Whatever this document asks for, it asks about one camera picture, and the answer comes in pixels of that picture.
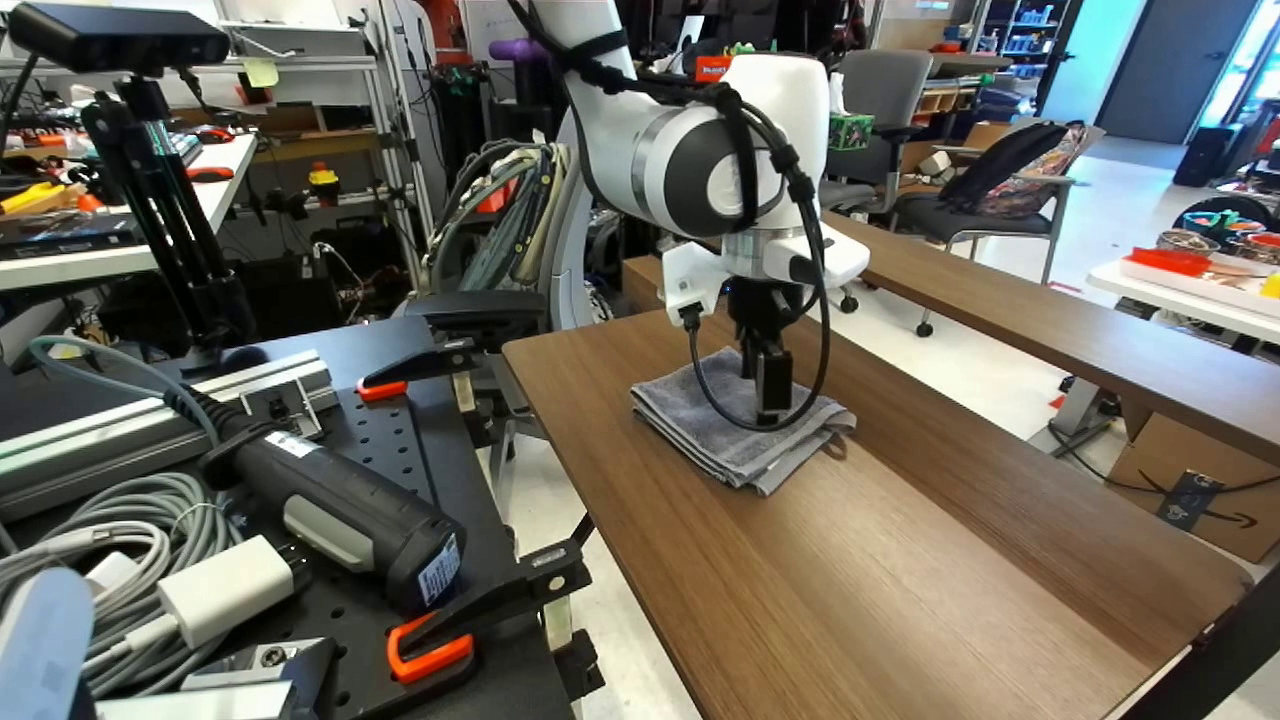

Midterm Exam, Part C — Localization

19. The grey towel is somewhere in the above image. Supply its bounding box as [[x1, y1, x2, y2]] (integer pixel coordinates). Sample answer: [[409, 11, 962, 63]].
[[623, 344, 864, 502]]

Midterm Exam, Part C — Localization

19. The green box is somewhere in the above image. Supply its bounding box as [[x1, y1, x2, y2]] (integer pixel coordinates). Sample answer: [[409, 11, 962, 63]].
[[824, 109, 881, 162]]

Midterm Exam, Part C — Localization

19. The black perforated breadboard table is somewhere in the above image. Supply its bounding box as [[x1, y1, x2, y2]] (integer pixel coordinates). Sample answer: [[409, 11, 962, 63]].
[[0, 309, 601, 720]]

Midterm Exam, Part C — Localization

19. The white cluttered table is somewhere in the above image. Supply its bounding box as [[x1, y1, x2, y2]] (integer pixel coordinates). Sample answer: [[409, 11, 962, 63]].
[[1084, 243, 1280, 353]]

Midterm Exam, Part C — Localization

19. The orange black bar clamp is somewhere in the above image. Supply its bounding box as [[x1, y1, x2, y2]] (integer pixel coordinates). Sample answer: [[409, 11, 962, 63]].
[[349, 288, 554, 412], [381, 510, 601, 691]]

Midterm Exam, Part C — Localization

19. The black camera tripod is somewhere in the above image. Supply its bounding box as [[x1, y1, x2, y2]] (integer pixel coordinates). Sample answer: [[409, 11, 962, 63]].
[[75, 63, 266, 359]]

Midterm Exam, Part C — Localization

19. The grey hose bundle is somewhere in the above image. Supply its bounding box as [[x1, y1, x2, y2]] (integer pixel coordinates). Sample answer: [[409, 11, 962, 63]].
[[418, 128, 586, 303]]

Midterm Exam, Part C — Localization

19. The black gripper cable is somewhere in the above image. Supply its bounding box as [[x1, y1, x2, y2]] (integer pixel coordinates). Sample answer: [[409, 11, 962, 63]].
[[571, 32, 841, 435]]

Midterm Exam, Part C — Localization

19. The black device white label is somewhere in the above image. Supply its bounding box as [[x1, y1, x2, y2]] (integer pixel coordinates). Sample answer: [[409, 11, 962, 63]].
[[93, 633, 342, 720]]

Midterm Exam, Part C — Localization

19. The long wooden side table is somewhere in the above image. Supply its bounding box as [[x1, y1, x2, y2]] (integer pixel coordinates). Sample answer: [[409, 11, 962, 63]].
[[618, 211, 1280, 474]]

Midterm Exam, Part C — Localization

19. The white metal rack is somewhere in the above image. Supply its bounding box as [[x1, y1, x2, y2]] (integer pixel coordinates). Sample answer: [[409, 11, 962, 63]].
[[349, 0, 452, 274]]

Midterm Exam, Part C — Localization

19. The brown cardboard box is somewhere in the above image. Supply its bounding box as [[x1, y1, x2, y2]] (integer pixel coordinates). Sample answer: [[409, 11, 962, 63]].
[[1105, 408, 1280, 574]]

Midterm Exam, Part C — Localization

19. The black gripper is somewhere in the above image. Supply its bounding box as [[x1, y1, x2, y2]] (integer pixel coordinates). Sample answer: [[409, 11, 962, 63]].
[[721, 274, 810, 428]]

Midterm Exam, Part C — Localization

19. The pale blue rounded object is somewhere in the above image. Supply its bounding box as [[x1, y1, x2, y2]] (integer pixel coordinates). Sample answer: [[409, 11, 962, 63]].
[[0, 563, 101, 720]]

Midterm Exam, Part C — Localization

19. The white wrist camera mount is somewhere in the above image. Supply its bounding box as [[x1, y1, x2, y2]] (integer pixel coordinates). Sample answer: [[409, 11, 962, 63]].
[[660, 216, 877, 336]]

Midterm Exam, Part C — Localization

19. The black office chair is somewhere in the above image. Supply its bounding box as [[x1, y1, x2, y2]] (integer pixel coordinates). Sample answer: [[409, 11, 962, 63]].
[[883, 117, 1092, 340]]

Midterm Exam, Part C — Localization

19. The white power adapter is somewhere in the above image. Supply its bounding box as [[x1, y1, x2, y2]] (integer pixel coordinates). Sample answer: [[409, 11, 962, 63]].
[[154, 531, 301, 657]]

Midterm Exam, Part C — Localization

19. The grey cable bundle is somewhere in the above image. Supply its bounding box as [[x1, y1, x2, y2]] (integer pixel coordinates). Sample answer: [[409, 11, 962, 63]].
[[0, 334, 261, 699]]

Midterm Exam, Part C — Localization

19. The dark grey door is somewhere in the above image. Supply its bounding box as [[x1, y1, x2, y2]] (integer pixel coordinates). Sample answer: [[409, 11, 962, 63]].
[[1092, 0, 1265, 148]]

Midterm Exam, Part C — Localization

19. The silver aluminium extrusion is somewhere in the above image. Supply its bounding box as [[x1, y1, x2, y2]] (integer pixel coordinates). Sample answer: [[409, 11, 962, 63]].
[[0, 344, 346, 527]]

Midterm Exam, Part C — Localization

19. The red orange flat item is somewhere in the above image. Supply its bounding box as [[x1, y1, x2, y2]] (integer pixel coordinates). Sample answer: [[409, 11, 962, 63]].
[[1130, 243, 1215, 283]]

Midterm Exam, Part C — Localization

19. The grey office chair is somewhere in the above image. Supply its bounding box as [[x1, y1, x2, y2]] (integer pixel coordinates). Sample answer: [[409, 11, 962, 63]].
[[824, 44, 939, 221]]

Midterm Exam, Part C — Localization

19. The white cluttered workbench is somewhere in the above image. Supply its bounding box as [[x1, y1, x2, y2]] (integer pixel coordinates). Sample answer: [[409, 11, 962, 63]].
[[0, 126, 266, 302]]

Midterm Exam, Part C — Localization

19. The black stereo camera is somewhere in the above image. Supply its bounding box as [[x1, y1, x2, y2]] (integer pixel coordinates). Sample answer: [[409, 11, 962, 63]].
[[6, 0, 235, 81]]

